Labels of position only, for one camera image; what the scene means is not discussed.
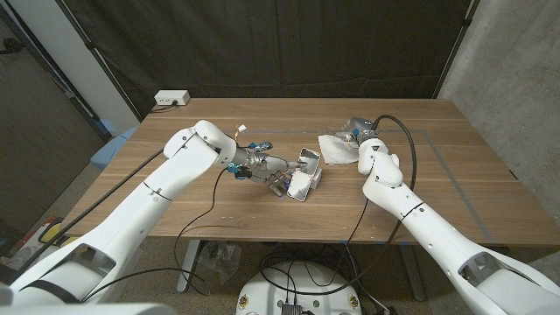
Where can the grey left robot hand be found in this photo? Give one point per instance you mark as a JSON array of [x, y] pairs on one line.
[[262, 166]]

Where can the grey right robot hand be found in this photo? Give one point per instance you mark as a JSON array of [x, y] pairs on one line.
[[359, 127]]

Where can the white paper napkin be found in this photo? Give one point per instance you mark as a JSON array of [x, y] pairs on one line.
[[334, 151]]

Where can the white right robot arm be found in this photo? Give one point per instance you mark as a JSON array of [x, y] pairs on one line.
[[437, 236]]

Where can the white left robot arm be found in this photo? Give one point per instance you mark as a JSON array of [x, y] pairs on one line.
[[140, 205]]

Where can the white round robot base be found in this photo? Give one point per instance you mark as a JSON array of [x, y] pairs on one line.
[[302, 284]]

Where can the small blue toy car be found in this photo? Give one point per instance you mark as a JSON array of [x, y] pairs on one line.
[[262, 145]]

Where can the clear plastic bag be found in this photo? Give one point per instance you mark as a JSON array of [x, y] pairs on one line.
[[221, 260]]

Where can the white power strip box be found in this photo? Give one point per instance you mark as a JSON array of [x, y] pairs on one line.
[[171, 97]]

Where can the black backdrop curtain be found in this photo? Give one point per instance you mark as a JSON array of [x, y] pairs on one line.
[[271, 48]]

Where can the black backdrop stand pole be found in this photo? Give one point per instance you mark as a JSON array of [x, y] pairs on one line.
[[102, 65], [457, 41]]

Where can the grey finned box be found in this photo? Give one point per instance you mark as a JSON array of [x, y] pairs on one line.
[[289, 310]]

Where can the grey table leg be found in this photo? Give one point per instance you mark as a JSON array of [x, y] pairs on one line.
[[413, 273]]

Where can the yellow and black pad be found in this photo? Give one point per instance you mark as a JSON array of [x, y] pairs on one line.
[[54, 227]]

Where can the white robot torso edge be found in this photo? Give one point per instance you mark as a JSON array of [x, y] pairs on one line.
[[87, 310]]

